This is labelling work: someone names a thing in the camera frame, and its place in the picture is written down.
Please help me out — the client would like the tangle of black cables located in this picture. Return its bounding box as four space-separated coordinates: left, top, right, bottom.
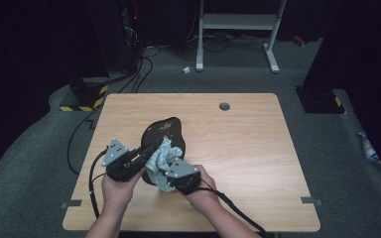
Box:
202 31 269 54

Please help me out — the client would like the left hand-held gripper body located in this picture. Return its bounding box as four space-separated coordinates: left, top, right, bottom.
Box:
101 138 147 182

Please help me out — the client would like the black floor cable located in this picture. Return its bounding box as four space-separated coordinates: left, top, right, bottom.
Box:
135 46 162 93
66 105 103 177
117 56 145 94

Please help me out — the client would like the black equipment tower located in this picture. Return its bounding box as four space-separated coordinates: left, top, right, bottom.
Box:
87 0 145 73

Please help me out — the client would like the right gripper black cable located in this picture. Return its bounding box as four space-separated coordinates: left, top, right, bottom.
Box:
194 186 269 238

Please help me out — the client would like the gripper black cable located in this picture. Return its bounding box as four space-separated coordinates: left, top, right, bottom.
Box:
88 148 110 219
194 186 269 238

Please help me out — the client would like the black yellow striped base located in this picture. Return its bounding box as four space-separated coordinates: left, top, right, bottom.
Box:
296 86 346 115
59 77 109 113

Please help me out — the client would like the green striped cleaning cloth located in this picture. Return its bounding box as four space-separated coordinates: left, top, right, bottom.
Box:
144 136 184 193

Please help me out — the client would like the small red object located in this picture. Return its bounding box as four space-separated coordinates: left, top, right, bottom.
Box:
292 35 307 48

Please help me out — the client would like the white metal stand frame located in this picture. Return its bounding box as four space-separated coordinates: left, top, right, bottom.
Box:
195 0 287 74

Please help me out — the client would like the black cap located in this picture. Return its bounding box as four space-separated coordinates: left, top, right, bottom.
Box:
140 116 187 186

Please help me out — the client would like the grey tape strip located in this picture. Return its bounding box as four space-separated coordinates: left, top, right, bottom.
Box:
301 196 323 206
61 199 82 209

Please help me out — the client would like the person's left hand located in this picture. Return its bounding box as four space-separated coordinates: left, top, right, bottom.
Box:
101 168 146 212

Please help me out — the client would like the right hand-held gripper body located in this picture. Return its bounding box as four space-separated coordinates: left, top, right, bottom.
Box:
164 157 202 195

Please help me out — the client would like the blue white plastic packet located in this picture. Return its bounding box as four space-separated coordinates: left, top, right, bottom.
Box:
356 131 381 165

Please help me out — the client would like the person's right hand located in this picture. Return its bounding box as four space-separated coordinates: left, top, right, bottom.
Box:
182 164 221 214

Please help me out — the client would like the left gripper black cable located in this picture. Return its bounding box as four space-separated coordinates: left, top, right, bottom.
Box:
88 148 110 219

